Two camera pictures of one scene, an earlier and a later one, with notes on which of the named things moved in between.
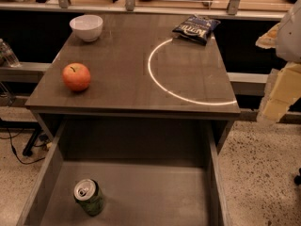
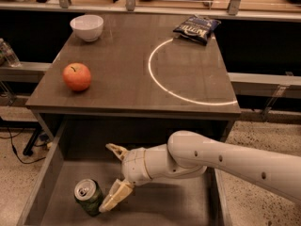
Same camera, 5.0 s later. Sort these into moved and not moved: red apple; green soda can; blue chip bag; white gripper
Moved: white gripper
Not moved: red apple; green soda can; blue chip bag
